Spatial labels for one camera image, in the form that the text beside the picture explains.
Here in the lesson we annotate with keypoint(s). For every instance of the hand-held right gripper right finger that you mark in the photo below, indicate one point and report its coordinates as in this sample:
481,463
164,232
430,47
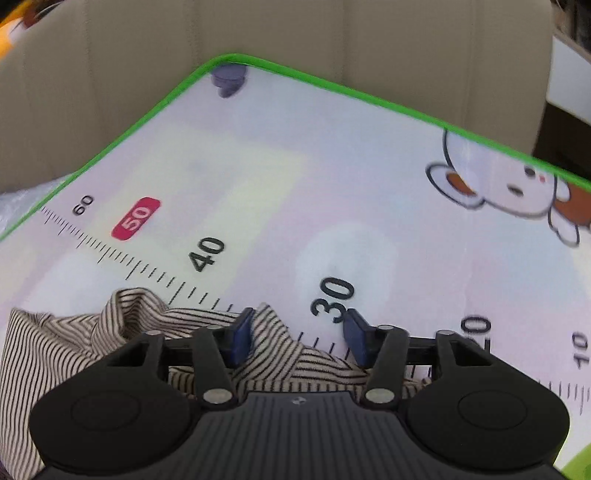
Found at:
358,337

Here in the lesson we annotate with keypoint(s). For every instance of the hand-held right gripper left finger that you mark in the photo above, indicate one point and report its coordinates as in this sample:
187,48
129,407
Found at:
241,337

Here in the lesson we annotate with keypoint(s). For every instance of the beige striped garment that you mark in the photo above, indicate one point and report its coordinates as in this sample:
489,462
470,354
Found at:
64,341

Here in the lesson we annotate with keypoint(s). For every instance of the cartoon printed play mat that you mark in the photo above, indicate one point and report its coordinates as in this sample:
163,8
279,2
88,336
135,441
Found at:
295,194

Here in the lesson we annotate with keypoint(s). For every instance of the clear plastic wrap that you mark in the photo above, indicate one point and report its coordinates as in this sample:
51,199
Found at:
18,198

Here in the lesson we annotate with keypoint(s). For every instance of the white cabinet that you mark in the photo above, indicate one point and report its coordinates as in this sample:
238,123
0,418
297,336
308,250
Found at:
570,78

